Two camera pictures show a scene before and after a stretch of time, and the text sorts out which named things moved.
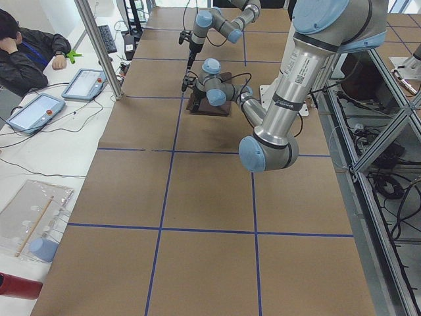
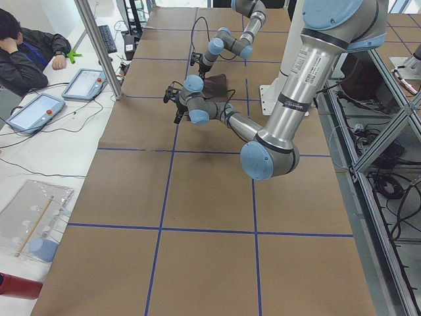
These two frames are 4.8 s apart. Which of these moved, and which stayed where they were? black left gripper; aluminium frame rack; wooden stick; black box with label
Moved: black left gripper
Stayed: aluminium frame rack; black box with label; wooden stick
